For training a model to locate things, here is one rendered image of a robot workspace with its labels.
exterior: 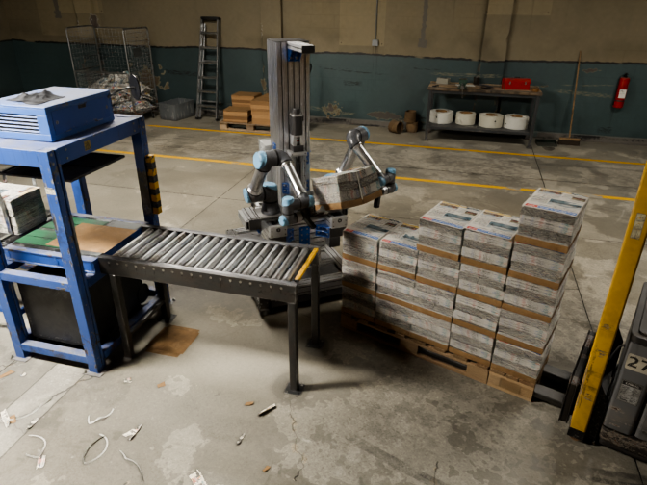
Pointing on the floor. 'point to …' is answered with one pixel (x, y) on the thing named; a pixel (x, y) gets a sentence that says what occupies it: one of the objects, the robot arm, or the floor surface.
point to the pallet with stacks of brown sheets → (246, 112)
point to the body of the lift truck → (629, 392)
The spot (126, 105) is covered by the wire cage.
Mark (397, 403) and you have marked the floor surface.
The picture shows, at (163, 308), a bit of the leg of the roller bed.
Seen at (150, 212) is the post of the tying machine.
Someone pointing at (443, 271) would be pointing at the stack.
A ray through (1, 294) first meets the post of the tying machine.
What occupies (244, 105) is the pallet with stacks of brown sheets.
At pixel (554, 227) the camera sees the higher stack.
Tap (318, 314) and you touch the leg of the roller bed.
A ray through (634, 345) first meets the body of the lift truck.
